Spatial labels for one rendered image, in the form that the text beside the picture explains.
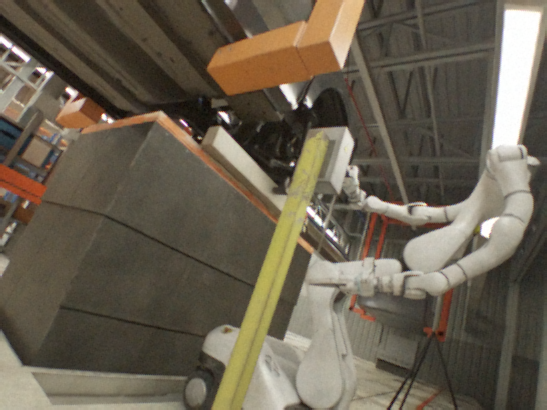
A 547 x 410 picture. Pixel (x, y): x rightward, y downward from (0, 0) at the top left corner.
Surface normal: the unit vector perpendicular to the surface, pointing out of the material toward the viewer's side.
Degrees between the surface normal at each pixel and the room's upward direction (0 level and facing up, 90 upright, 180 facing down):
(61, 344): 90
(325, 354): 90
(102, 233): 90
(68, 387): 90
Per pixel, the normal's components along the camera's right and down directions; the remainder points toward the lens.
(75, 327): 0.79, 0.10
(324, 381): -0.48, -0.43
